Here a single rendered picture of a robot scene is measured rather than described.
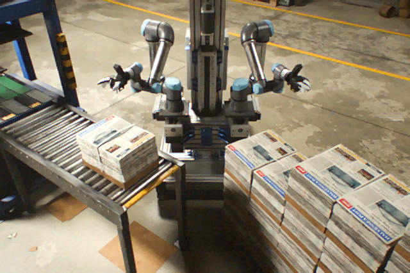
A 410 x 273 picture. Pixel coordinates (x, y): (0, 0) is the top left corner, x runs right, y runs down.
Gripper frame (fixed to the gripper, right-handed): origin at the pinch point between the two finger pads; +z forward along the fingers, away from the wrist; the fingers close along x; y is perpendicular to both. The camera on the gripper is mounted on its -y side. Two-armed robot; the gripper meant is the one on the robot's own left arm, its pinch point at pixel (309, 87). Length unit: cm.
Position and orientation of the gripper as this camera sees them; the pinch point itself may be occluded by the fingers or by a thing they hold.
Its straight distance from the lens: 230.1
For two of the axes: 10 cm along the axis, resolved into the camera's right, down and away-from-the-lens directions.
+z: 4.3, 5.4, -7.2
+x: -8.9, 3.6, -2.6
